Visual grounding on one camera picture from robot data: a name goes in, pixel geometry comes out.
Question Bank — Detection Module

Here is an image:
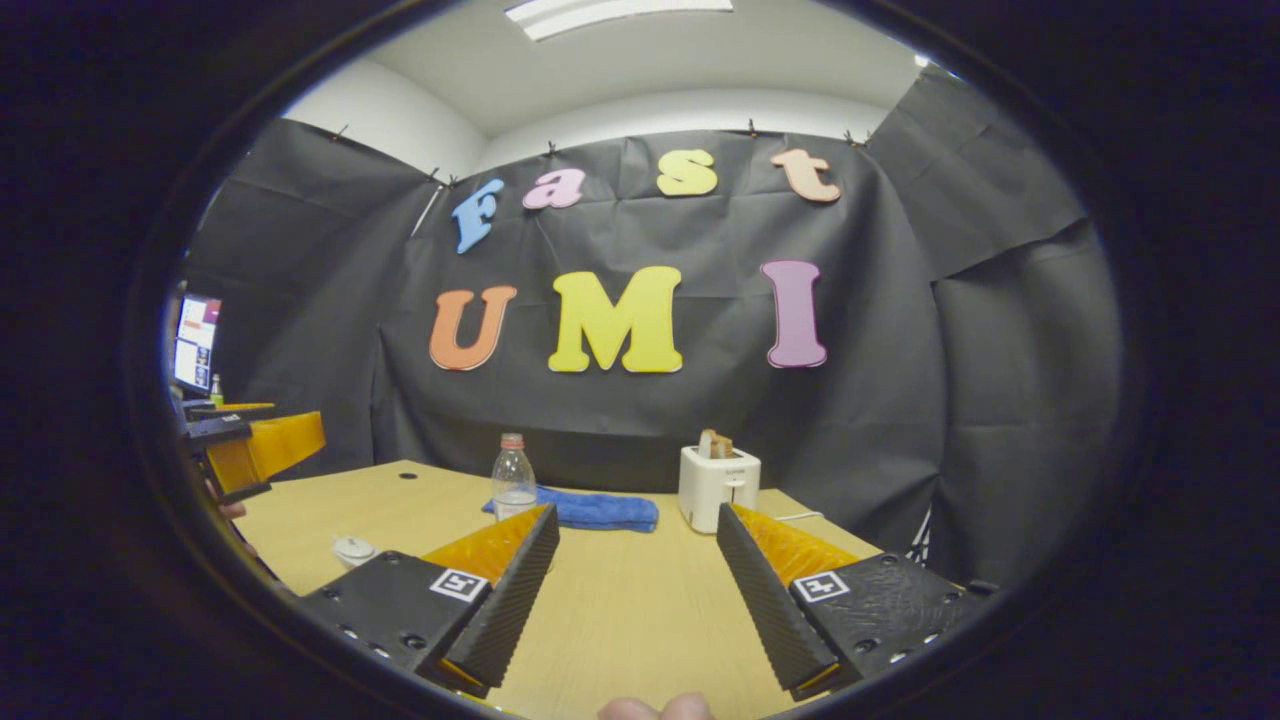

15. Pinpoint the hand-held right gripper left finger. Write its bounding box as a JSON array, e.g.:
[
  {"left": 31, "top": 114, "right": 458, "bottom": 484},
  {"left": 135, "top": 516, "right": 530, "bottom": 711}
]
[{"left": 298, "top": 503, "right": 562, "bottom": 699}]

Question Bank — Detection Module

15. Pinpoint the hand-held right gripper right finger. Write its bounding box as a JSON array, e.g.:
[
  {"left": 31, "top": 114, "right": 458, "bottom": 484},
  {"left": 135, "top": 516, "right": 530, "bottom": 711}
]
[{"left": 715, "top": 502, "right": 993, "bottom": 704}]

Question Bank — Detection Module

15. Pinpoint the clear plastic water bottle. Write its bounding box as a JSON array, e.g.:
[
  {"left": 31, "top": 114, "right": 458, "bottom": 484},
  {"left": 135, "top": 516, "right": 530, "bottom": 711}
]
[{"left": 490, "top": 432, "right": 539, "bottom": 524}]

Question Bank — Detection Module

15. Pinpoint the computer monitor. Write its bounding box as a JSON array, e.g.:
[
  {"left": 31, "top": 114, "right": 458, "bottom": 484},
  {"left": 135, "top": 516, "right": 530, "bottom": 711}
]
[{"left": 171, "top": 292, "right": 224, "bottom": 394}]

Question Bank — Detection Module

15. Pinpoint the white toaster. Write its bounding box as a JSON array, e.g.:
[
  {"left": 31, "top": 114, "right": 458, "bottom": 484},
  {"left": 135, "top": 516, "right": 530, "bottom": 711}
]
[{"left": 677, "top": 444, "right": 762, "bottom": 535}]

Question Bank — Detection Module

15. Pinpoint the blue towel cloth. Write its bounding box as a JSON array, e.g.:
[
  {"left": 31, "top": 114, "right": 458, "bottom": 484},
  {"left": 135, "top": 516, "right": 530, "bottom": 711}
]
[{"left": 481, "top": 485, "right": 662, "bottom": 535}]

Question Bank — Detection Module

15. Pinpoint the ceiling light panel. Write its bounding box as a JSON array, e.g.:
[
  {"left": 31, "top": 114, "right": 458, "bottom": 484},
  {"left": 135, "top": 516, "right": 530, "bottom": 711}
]
[{"left": 504, "top": 0, "right": 737, "bottom": 42}]

